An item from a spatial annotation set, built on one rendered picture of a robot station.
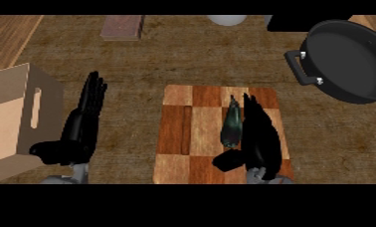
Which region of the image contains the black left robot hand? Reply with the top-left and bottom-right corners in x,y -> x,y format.
28,71 -> 109,167

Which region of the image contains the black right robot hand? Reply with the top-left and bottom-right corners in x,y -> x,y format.
211,93 -> 283,181

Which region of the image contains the dark green eggplant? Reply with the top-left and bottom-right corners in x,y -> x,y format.
218,95 -> 243,149

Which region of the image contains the checkered wooden cutting board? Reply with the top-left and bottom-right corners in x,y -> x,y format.
152,84 -> 297,185

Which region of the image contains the reddish brown wooden block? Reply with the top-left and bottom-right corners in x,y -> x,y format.
100,15 -> 146,42

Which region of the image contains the black flat appliance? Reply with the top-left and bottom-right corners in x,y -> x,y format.
266,15 -> 354,33

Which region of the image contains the pale grey round object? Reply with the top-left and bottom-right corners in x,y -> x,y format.
205,15 -> 248,27

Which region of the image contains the tan box with handle slot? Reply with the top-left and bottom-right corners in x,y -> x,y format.
0,63 -> 67,182

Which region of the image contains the black pot with handle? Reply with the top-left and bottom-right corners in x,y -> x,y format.
283,19 -> 376,106

